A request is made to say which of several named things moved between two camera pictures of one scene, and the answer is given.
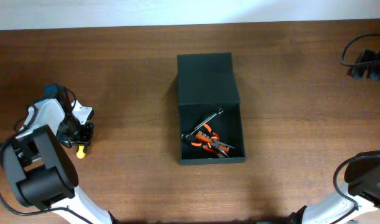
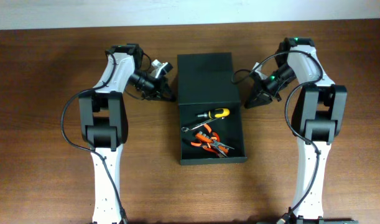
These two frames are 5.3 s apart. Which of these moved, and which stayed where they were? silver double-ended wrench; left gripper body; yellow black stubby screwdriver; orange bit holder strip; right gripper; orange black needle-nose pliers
Moved: left gripper body; yellow black stubby screwdriver; silver double-ended wrench; right gripper
Stayed: orange black needle-nose pliers; orange bit holder strip
